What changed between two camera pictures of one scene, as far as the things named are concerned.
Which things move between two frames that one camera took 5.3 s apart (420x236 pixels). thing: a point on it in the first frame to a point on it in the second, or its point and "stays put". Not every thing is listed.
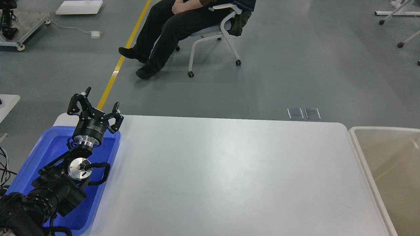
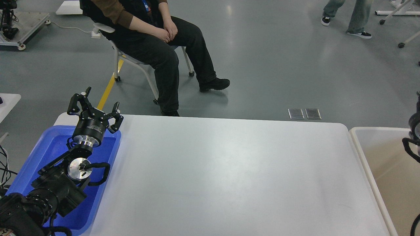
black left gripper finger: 114,128 stays put
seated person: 171,22 to 150,29
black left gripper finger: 83,99 stays put
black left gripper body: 91,128 stays put
